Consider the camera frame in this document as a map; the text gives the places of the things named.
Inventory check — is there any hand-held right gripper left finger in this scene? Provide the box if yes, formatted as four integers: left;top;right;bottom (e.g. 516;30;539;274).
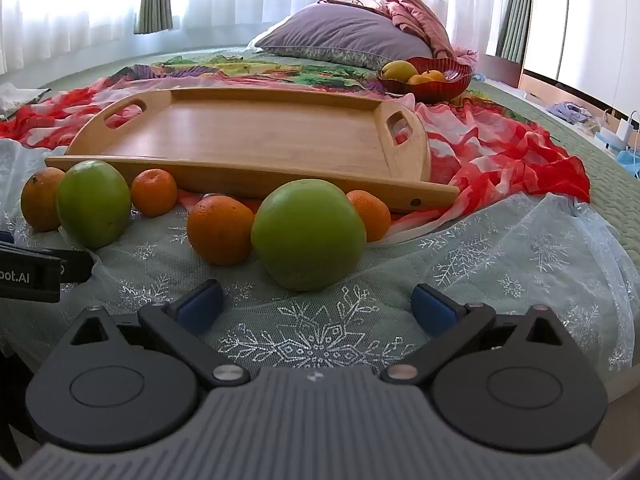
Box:
62;280;251;389

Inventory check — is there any green quilted bed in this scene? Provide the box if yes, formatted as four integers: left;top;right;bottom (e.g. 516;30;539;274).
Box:
0;42;640;401

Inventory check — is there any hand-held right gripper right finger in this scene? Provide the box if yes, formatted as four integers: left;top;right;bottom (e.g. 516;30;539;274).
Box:
380;283;573;386

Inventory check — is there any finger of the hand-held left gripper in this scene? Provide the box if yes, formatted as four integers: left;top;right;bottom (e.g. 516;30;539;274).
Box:
59;249;94;285

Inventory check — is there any red ribbed bowl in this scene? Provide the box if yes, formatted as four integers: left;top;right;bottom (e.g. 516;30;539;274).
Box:
376;57;473;103

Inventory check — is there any pink pillow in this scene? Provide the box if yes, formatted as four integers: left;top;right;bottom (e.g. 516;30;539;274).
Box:
320;0;478;68

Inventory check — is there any large green apple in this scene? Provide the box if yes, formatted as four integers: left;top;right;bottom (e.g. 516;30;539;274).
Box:
251;179;367;292

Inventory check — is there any blue cloth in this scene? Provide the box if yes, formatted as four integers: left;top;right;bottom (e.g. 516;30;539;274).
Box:
616;150;640;179

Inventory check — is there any colourful floral cloth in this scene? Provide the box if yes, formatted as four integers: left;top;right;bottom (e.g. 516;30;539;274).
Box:
107;52;481;106

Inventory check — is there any red and white scarf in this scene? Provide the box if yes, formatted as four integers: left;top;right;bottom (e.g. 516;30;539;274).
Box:
0;77;591;238

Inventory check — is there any yellow fruit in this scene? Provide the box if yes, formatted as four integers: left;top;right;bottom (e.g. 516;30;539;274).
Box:
381;60;418;82

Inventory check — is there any white snowflake lace cloth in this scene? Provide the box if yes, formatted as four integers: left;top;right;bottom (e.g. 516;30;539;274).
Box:
0;140;640;376

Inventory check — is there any wooden serving tray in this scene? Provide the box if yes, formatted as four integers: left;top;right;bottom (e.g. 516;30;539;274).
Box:
45;87;461;212

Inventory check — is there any white crumpled cloth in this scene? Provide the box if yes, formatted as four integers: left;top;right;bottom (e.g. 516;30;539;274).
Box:
0;82;51;121

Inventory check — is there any brown headboard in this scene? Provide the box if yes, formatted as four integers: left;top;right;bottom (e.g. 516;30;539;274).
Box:
475;52;523;86

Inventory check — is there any white cabinet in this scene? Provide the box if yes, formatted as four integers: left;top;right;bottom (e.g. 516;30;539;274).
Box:
520;0;640;116

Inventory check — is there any purple pillow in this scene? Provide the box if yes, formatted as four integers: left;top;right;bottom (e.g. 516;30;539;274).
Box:
252;1;435;71

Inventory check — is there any lavender cloth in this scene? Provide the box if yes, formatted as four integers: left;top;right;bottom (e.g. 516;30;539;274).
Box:
547;101;593;126

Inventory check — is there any white charger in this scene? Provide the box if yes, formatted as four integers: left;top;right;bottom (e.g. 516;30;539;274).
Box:
616;110;640;145

